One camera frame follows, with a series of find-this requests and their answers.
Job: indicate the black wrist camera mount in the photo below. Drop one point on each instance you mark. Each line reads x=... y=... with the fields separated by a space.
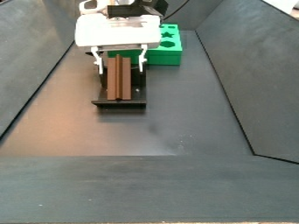
x=123 y=8

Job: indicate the dark grey cradle fixture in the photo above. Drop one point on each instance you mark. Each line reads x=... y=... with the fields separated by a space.
x=138 y=91

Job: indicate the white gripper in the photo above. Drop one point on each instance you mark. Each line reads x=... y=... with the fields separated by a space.
x=134 y=31

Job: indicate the green shape sorter block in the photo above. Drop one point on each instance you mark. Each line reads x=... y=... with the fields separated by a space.
x=167 y=53

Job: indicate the brown star prism object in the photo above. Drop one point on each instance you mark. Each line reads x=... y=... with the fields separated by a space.
x=119 y=78

